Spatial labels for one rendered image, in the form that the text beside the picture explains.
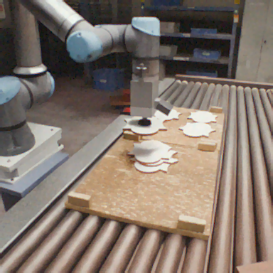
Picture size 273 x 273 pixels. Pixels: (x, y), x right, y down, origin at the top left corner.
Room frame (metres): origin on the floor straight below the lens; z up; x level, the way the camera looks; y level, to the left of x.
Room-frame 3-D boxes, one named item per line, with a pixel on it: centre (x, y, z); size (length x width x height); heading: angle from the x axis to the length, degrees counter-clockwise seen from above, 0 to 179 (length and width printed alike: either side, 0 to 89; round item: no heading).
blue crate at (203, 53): (5.41, -1.49, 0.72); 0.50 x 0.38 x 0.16; 62
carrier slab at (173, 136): (1.05, -0.20, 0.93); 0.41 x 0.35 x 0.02; 160
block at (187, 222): (0.43, -0.12, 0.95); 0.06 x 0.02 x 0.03; 72
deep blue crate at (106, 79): (5.35, 0.51, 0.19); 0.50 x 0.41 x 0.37; 62
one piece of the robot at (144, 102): (0.74, -0.05, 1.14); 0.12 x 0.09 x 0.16; 72
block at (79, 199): (0.51, 0.13, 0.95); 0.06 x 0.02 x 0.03; 72
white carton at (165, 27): (5.71, -0.73, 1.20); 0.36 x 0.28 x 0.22; 57
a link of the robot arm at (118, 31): (0.77, 0.07, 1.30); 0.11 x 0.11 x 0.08; 69
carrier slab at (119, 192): (0.65, -0.06, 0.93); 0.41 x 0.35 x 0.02; 162
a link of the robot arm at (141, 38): (0.75, -0.03, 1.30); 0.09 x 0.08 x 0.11; 69
